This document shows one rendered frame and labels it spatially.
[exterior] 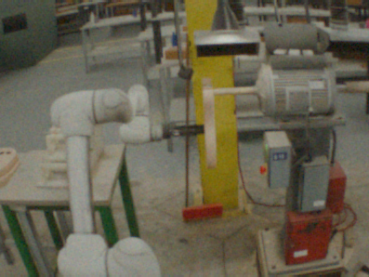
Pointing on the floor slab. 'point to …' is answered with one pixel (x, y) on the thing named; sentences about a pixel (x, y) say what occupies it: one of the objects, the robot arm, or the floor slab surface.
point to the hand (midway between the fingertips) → (204, 128)
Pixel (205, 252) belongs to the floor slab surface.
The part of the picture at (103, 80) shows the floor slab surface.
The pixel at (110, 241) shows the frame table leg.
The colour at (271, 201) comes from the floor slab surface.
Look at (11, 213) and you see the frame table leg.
